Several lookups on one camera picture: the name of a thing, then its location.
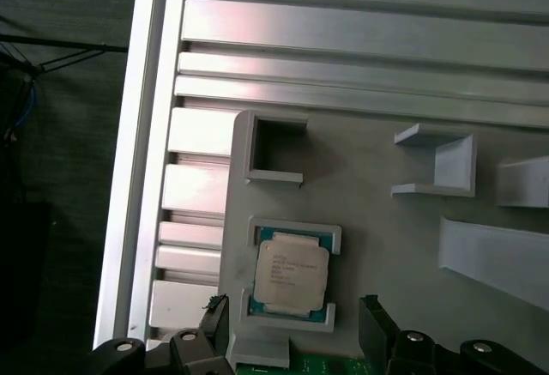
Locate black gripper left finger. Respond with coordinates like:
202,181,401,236
87,292,232,375

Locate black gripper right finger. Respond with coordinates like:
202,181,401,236
358,293,548,375

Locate silver square CPU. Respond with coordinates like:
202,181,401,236
250,227,334,317

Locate green RAM stick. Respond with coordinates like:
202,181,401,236
235,351,370,375

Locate grey plastic parts rack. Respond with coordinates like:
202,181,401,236
218,108,549,375

